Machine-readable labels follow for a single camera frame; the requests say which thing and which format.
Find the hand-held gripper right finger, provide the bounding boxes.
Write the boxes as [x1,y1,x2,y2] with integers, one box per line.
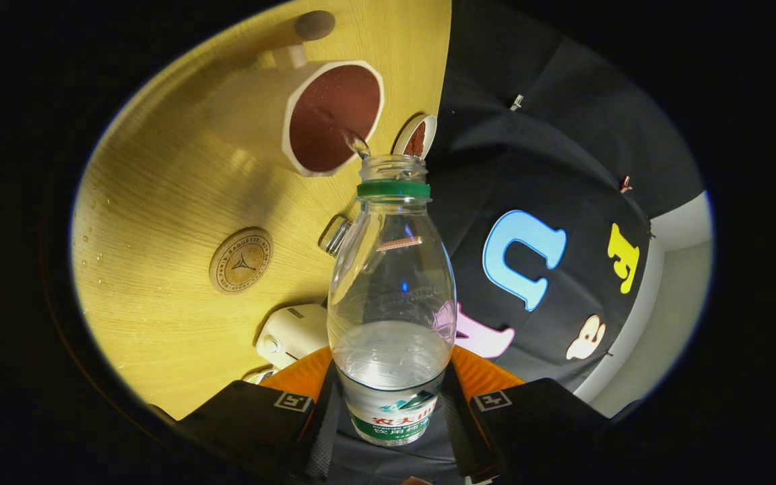
[443,345,639,484]

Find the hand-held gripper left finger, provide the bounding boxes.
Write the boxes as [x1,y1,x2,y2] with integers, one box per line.
[149,347,343,483]

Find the clear plastic juice bottle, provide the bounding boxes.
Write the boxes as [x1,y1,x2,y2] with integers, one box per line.
[327,154,457,447]

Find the round cork coaster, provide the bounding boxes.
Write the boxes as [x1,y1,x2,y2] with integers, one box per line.
[209,227,274,295]

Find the cream cup with wooden handle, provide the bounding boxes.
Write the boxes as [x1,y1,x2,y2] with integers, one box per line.
[206,10,386,177]

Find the white toaster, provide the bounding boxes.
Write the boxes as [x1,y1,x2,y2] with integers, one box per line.
[255,303,330,370]

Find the wooden table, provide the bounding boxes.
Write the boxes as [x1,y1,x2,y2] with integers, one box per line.
[70,0,453,422]

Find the reddish brown cookie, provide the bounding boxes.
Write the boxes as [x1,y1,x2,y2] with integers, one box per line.
[403,121,426,157]

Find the white round plate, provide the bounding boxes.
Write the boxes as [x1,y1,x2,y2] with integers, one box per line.
[393,115,438,159]

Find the metal wire holder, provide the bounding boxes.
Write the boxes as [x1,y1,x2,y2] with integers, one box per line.
[319,216,355,258]

